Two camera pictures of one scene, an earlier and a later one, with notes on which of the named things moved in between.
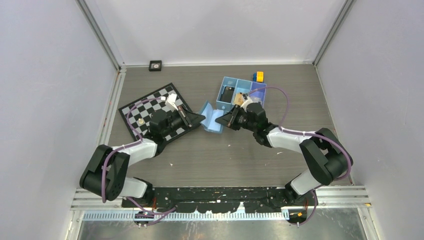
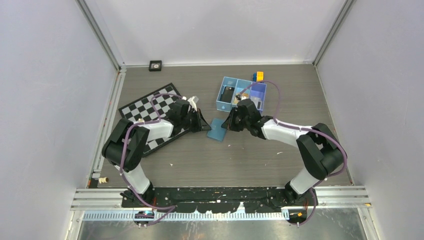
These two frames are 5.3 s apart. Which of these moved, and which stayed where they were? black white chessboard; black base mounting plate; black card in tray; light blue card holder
Moved: light blue card holder
Stayed: black white chessboard; black card in tray; black base mounting plate
